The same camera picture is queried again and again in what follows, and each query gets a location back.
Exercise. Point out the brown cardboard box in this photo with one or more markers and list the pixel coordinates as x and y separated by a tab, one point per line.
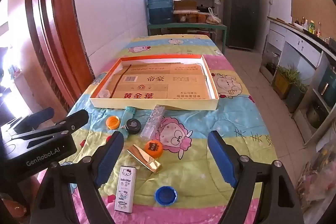
185	5

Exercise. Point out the cardboard wall panel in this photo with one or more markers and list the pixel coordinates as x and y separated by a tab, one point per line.
312	7

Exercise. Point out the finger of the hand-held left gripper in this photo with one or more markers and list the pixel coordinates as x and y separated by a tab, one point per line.
76	119
36	117

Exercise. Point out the white cartoon lighter box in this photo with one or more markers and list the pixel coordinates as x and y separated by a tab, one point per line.
125	188

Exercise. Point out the clear glitter lighter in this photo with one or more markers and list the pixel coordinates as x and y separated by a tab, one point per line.
153	121

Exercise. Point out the black wok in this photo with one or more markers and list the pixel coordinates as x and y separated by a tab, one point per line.
204	7

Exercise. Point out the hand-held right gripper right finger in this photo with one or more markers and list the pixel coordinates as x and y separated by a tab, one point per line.
220	158

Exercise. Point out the dark planter with grass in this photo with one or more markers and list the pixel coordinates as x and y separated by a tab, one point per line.
295	98

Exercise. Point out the dark grey refrigerator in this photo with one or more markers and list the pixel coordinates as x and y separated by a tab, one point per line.
240	11

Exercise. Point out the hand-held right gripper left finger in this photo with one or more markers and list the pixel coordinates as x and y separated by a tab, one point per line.
110	158

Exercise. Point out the red wooden door frame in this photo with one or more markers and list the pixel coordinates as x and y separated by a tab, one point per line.
60	43

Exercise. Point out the black bottle cap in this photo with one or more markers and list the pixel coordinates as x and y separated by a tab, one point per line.
132	125

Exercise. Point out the large orange black-label cap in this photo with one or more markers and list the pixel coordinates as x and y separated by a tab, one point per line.
153	148

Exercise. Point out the plastic bag of food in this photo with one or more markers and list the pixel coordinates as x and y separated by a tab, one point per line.
213	19

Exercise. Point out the blue bottle cap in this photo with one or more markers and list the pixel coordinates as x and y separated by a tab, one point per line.
165	195

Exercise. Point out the yellow planter with grass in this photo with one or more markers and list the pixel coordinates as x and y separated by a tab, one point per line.
283	82

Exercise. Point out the red bottle cap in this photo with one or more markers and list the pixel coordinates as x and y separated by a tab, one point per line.
108	138

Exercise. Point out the green oil bottle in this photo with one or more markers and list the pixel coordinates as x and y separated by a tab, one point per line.
311	27

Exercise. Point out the white kitchen counter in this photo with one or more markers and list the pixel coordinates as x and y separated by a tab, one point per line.
302	45

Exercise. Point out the brown cardboard sheet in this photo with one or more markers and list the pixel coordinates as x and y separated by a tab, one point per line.
162	82

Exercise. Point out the small orange bottle cap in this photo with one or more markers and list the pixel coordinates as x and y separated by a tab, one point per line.
113	122

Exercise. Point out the gold lighter box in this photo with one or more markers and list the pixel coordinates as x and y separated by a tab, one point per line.
144	159

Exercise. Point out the teal lighter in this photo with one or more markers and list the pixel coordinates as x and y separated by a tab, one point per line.
128	111

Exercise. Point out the green metal table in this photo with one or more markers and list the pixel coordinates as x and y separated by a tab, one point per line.
183	26

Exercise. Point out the white bottle cap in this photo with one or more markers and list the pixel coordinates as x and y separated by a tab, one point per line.
103	94

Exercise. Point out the jar of orange preserve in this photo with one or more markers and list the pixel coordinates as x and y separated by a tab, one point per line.
192	18
180	18
202	18

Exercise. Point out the shallow orange-rimmed box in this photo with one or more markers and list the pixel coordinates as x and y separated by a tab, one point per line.
157	104

